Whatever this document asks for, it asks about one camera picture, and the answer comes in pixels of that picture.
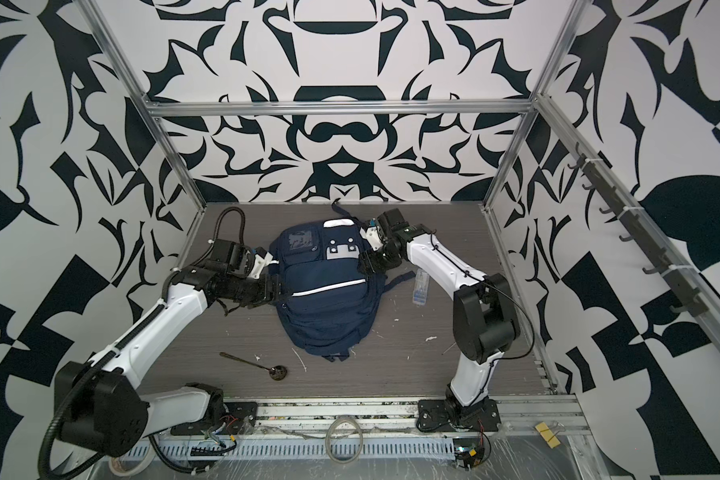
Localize clear plastic pen box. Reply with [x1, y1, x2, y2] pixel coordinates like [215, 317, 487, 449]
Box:
[412, 268, 430, 307]

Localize navy blue student backpack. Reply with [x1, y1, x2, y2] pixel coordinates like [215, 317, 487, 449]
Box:
[269, 203, 416, 362]

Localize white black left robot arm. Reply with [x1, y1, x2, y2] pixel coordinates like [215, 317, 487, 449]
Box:
[38, 237, 282, 479]

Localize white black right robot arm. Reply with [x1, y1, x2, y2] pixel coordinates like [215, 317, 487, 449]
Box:
[359, 220, 524, 415]

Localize black metal spoon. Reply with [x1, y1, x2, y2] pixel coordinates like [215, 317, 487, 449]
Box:
[219, 352, 288, 381]

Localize beige tape roll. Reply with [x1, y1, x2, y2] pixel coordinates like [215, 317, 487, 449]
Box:
[108, 446, 156, 478]

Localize green lit circuit board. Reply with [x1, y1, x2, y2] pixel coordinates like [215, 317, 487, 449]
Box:
[454, 435, 492, 471]

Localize yellow tape pieces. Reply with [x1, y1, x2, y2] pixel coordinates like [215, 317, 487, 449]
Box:
[535, 422, 561, 449]

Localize grey coat hook rack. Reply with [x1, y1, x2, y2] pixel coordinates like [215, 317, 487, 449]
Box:
[569, 144, 710, 317]

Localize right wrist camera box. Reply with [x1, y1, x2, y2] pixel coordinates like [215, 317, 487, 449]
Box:
[360, 208, 409, 251]

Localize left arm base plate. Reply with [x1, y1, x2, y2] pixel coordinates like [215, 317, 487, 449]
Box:
[170, 401, 259, 436]

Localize grey coiled cable loop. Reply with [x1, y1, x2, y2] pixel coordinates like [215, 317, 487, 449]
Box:
[324, 415, 365, 465]

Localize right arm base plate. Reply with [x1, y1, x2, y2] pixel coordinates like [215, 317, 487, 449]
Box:
[416, 390, 502, 433]

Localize white slotted cable duct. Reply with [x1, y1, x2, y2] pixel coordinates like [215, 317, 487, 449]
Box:
[159, 437, 454, 462]

